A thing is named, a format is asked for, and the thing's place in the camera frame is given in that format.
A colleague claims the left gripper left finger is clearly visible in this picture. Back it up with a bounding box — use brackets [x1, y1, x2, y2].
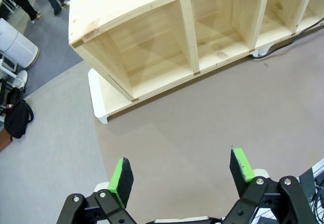
[57, 156, 139, 224]

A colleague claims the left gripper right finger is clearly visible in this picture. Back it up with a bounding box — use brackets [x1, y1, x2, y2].
[223, 146, 319, 224]

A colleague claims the black power plug cable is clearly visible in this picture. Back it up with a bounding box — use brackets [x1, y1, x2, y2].
[252, 17, 324, 59]

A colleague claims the black backpack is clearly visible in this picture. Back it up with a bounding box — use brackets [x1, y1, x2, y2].
[4, 99, 35, 140]

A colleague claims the brown cardboard box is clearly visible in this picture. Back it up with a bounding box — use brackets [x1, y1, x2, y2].
[0, 127, 13, 152]

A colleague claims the white stand base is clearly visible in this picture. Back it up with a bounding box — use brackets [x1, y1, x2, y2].
[0, 57, 29, 89]

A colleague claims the white cylindrical air purifier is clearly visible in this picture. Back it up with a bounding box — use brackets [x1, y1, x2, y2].
[0, 18, 41, 70]

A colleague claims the four-compartment pine wood shelf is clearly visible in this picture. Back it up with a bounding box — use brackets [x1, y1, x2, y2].
[68, 0, 324, 102]

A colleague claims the person in black clothes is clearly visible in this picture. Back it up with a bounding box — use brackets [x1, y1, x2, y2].
[12, 0, 43, 24]

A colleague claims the aluminium frame profile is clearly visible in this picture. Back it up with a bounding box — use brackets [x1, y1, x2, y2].
[298, 157, 324, 224]

